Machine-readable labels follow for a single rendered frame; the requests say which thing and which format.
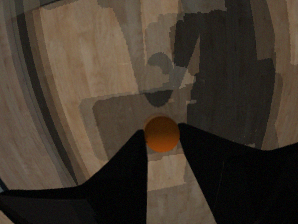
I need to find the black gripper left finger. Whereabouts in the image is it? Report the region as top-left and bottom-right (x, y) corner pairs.
(0, 129), (148, 224)

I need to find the translucent orange ball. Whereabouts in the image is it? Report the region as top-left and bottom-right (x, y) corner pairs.
(144, 113), (170, 128)

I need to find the orange-brown ball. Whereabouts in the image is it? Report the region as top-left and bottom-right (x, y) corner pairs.
(144, 116), (180, 152)

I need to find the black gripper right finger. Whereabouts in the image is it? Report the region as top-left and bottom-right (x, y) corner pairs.
(178, 123), (298, 224)

